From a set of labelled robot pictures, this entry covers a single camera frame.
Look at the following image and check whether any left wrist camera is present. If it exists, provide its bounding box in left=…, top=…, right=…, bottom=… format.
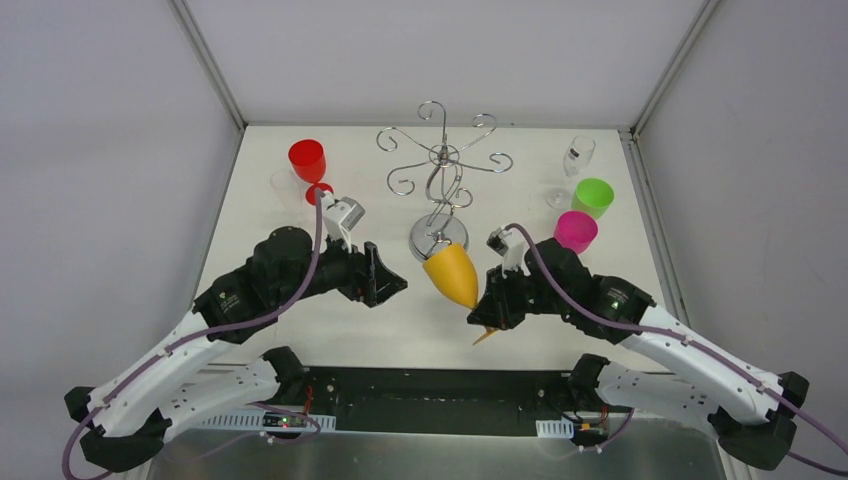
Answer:
left=321, top=192, right=366, bottom=253

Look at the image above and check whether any orange wine glass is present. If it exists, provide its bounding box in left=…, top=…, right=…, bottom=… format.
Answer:
left=422, top=244, right=480, bottom=311

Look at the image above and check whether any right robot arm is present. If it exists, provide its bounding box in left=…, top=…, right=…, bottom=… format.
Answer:
left=467, top=230, right=809, bottom=471

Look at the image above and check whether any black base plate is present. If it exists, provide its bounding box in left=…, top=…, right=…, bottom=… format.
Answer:
left=300, top=366, right=603, bottom=437

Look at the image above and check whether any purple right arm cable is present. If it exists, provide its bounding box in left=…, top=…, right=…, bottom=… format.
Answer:
left=503, top=222, right=848, bottom=478

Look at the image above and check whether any chrome wine glass rack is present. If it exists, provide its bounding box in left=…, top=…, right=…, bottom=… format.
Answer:
left=375, top=100, right=514, bottom=263

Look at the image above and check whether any green wine glass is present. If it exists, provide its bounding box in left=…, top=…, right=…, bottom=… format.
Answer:
left=571, top=178, right=615, bottom=220

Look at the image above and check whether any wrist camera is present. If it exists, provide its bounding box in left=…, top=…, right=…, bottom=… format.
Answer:
left=321, top=192, right=366, bottom=253
left=486, top=226, right=527, bottom=275

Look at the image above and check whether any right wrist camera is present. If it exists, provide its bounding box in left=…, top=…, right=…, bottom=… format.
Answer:
left=486, top=226, right=527, bottom=275

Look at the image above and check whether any red wine glass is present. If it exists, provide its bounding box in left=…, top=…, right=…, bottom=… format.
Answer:
left=288, top=139, right=334, bottom=205

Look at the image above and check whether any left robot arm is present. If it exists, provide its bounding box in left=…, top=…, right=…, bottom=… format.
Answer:
left=64, top=226, right=408, bottom=473

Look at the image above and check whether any magenta wine glass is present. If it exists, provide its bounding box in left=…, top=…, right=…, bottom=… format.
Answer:
left=553, top=210, right=599, bottom=254

